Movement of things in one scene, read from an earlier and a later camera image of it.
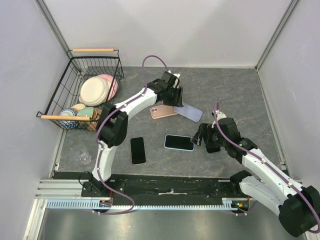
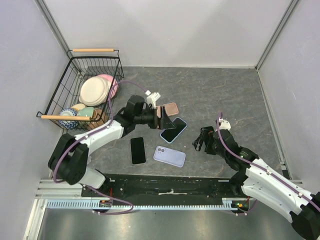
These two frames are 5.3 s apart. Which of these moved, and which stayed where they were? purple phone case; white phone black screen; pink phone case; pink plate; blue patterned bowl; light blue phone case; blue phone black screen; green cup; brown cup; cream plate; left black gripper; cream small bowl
Moved: light blue phone case; left black gripper; purple phone case; blue phone black screen
Stayed: cream small bowl; pink plate; green cup; brown cup; blue patterned bowl; white phone black screen; pink phone case; cream plate
